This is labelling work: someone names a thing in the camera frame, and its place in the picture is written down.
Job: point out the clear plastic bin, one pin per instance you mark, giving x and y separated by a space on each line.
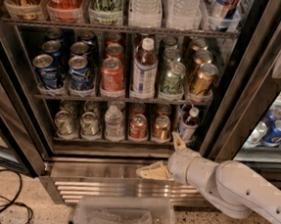
122 210

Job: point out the blue pepsi can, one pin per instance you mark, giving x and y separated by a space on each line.
81 76
47 71

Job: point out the orange soda can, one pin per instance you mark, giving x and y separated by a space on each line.
161 129
163 109

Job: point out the tea bottle bottom shelf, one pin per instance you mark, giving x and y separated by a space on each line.
188 124

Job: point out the green can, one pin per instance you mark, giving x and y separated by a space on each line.
89 124
66 128

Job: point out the fridge glass door right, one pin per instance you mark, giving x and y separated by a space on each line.
249 84

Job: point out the green can middle shelf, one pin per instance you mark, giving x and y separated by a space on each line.
171 85

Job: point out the gold can middle shelf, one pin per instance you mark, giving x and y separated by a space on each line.
204 77

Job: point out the tea bottle shelf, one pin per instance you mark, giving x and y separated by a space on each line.
145 70
188 124

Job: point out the red can shelf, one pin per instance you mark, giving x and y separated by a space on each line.
112 83
138 127

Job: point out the blue pepsi can right fridge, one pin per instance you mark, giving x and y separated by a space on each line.
273 134

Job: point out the orange soda can behind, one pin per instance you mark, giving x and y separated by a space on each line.
163 109

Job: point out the red can middle shelf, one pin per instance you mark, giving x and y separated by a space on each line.
112 83

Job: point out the red bull can top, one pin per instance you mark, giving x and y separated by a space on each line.
223 15

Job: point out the water bottle bottom shelf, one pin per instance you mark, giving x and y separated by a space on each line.
114 122

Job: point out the orange soda can front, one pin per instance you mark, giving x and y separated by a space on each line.
161 129

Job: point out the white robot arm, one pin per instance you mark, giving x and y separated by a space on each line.
232 187

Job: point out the blue pepsi can left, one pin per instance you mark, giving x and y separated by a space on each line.
47 71

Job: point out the red can bottom rear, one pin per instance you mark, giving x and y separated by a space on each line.
138 108

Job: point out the tea bottle middle shelf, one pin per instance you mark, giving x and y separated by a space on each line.
145 70

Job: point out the green can bottom left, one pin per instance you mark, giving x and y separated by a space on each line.
66 128

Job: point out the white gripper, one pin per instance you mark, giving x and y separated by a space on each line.
179 163

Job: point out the red can bottom shelf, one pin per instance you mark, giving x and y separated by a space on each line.
138 127

